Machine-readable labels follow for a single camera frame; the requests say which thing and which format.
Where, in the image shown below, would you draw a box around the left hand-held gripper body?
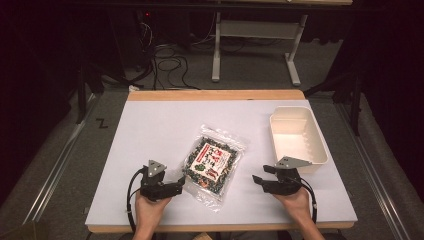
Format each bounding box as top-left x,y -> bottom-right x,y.
139,159 -> 175,202

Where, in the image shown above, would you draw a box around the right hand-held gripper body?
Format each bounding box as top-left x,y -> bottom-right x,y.
270,155 -> 313,196

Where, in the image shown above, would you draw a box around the clear printed snack packet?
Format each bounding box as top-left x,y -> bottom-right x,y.
181,124 -> 250,213

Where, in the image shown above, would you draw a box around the person's right hand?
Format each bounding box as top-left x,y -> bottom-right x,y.
272,187 -> 313,222

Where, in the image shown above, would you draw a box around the person's left hand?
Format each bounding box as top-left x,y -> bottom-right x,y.
134,191 -> 173,232

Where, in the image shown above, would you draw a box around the white plastic bin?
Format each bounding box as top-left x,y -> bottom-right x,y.
269,105 -> 330,175

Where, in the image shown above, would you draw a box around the white table mat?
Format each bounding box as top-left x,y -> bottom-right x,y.
84,99 -> 359,226

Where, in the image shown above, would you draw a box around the black metal stand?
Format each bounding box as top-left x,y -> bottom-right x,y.
302,71 -> 364,137
75,59 -> 105,125

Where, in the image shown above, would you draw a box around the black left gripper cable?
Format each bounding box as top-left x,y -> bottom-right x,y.
125,167 -> 148,234

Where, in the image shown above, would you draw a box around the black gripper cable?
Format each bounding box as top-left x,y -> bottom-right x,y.
125,167 -> 148,234
293,175 -> 318,225

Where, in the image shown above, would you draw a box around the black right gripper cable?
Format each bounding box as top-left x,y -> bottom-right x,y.
293,175 -> 318,225

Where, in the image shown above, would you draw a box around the aluminium floor rail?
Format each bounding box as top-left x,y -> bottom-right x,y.
335,102 -> 416,240
22,93 -> 98,225

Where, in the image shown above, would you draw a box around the black floor cables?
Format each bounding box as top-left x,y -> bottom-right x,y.
133,19 -> 218,92

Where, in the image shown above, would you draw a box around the white metal desk frame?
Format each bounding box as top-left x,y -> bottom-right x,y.
211,0 -> 354,88

